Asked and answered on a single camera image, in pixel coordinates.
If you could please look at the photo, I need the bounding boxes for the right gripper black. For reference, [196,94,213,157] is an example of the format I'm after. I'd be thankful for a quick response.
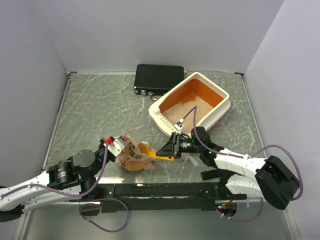
[156,132,203,159]

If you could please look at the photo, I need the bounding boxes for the beige bag sealing clip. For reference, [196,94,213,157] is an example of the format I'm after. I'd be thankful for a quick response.
[181,153,199,167]

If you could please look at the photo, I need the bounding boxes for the yellow plastic litter scoop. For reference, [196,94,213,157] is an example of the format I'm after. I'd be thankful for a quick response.
[139,145,175,161]

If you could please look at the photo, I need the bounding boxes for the pink cat litter bag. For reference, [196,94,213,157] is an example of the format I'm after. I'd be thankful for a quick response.
[115,129,157,172]

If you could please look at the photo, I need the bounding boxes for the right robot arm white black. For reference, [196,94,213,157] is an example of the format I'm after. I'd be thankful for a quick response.
[155,126,301,210]

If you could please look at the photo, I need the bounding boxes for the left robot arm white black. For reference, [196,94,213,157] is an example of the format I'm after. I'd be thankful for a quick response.
[0,137,126,222]

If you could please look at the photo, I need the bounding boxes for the clean litter granules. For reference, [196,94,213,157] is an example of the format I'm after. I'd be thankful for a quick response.
[162,93,213,124]

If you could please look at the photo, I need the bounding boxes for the cream orange litter box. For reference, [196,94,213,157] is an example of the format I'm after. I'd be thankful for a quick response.
[148,72,231,136]

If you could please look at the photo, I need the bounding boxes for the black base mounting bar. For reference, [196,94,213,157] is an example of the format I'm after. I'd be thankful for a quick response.
[93,182,234,211]

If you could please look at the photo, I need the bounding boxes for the black carrying case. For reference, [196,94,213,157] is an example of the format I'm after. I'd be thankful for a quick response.
[133,64,185,96]

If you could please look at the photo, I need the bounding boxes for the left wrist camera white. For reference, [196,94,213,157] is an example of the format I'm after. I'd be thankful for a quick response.
[103,137,127,158]

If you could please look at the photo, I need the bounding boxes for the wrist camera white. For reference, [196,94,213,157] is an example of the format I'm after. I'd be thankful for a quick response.
[103,137,127,158]
[174,118,185,134]

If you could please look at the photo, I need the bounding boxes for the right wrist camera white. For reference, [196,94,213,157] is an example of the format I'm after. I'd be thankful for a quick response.
[174,118,185,134]

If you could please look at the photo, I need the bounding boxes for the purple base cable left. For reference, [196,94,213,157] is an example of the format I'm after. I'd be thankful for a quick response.
[78,197,130,233]

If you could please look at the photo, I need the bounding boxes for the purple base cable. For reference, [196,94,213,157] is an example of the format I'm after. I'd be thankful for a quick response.
[216,197,265,223]
[78,197,130,233]

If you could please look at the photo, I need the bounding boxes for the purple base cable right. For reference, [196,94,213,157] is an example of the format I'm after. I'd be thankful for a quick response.
[216,197,265,223]

